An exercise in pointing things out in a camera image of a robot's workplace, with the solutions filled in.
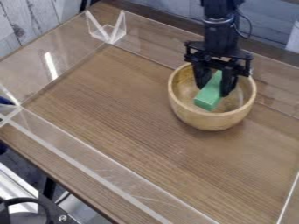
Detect clear acrylic tray wall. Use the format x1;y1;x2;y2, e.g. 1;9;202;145
0;6;299;224

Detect brown wooden bowl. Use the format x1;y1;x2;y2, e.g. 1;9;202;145
167;63;258;131

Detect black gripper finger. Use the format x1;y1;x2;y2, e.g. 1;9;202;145
220;66;239;97
192;62;211;88

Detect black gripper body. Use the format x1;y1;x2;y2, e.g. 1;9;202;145
184;18;252;77

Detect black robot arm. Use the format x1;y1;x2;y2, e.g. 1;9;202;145
184;0;254;97

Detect green rectangular block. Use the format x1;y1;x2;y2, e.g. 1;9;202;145
193;71;222;111

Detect black cable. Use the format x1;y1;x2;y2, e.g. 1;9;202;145
0;197;53;224

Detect black metal bracket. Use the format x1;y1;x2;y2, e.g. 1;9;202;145
39;193;80;224

